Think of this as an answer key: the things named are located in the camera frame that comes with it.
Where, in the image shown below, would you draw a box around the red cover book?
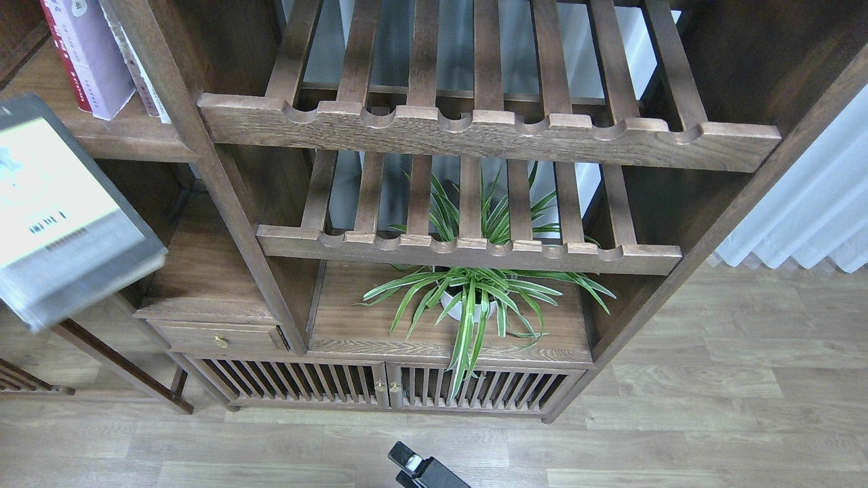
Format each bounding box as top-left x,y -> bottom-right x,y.
40,1 -> 92,113

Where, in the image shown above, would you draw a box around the green spider plant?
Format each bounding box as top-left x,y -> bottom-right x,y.
356,176 -> 616,399

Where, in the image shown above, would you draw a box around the upright books on left shelf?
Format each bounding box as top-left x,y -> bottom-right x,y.
100,1 -> 172,124

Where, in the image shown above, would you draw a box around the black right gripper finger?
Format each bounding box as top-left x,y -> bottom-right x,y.
388,441 -> 469,487

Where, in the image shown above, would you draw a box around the white and purple book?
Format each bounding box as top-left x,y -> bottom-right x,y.
52,1 -> 136,121

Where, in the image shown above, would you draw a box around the white curtain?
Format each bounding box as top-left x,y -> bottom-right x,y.
709,87 -> 867,274

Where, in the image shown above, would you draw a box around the yellow and black book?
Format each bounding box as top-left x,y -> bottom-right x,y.
1,94 -> 167,331

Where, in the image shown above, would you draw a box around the white plant pot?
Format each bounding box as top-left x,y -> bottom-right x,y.
440,285 -> 498,323

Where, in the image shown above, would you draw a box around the dark wooden bookshelf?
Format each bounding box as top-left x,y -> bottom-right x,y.
2,1 -> 866,423

